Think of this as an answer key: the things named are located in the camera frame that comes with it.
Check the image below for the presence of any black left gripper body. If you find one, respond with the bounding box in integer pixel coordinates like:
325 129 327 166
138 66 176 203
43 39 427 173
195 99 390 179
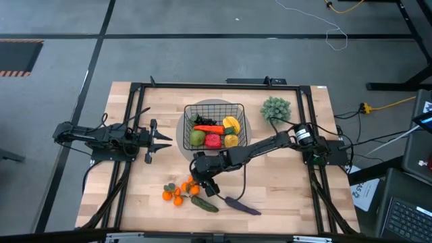
136 119 159 165

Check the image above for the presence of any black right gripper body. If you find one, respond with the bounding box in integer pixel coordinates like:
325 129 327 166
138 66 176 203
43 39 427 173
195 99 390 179
194 151 230 198

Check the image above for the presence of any orange mandarin cluster with leaves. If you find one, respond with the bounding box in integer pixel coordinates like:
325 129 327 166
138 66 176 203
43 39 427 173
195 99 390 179
161 182 185 207
181 174 202 197

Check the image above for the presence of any green cucumber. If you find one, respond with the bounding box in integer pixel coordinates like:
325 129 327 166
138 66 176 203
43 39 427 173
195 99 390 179
190 195 220 213

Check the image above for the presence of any red bell pepper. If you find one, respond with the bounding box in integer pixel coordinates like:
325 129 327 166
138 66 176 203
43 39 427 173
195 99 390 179
204 133 223 150

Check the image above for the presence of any green pear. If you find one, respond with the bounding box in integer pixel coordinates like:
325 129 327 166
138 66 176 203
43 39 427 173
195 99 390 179
189 130 207 147

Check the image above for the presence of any orange carrot with greens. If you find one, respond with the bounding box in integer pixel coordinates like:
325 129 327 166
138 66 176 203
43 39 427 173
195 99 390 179
193 124 237 136

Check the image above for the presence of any purple eggplant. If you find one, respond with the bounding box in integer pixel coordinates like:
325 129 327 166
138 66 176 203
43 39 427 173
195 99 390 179
224 196 263 217

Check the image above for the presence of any dark grape bunch with leaf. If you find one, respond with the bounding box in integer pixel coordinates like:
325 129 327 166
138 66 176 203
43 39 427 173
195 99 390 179
190 113 219 127

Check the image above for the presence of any black wire basket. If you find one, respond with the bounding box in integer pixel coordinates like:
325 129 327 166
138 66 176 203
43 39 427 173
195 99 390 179
182 103 248 152

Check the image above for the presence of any round grey mat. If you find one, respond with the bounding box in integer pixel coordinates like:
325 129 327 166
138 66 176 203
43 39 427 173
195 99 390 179
175 99 253 163

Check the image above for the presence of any small green potted plant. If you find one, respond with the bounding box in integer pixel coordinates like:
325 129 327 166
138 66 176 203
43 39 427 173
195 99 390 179
259 96 292 125

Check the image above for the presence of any grey furniture foot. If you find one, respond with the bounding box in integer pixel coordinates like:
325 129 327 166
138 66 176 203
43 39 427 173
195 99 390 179
0 148 26 163

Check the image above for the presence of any black hazard-striped floor mat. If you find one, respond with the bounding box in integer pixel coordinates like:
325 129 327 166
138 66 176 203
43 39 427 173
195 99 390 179
0 38 45 78

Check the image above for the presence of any white printed paper sheet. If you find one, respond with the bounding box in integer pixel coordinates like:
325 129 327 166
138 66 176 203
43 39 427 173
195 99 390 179
350 165 381 213

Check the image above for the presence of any thin grey rod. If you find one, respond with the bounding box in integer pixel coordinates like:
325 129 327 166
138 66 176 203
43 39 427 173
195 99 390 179
366 126 420 157

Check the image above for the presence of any black laptop keyboard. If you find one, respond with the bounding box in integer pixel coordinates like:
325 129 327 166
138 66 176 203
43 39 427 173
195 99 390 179
379 196 432 243

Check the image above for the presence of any black equipment case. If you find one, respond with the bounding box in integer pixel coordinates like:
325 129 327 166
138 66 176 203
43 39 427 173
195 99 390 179
401 89 432 185

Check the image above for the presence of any tablet with lit screen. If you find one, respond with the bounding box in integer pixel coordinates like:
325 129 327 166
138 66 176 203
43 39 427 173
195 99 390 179
411 110 432 135

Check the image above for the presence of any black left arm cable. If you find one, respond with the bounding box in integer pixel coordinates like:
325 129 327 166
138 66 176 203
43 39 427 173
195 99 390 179
100 107 152 159

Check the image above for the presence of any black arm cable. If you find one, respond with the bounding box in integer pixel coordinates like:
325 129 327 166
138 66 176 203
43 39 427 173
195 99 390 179
100 107 152 159
188 158 247 203

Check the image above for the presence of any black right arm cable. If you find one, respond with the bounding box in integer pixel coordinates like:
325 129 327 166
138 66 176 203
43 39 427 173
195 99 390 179
188 158 247 203

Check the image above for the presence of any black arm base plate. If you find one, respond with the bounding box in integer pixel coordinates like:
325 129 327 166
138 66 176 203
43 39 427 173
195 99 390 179
302 140 349 166
90 134 140 162

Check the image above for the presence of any silver black mounting rail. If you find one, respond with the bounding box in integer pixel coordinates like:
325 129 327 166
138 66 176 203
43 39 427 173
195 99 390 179
104 231 333 243

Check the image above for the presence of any black metal table frame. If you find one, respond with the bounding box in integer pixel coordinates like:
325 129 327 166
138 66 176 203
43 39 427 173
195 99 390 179
76 80 360 237

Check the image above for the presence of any yellow extension cord with plug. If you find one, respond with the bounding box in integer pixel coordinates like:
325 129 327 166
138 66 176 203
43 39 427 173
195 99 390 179
359 96 417 115

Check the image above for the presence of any thin white floor cable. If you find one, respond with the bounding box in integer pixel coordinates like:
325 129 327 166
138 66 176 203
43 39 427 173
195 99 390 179
275 0 349 52

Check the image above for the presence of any black metal desk frame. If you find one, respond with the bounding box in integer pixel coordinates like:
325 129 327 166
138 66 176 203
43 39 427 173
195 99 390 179
366 0 432 92

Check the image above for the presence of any yellow power cable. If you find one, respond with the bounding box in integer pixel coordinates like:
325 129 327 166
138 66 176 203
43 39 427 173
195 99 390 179
323 0 366 15

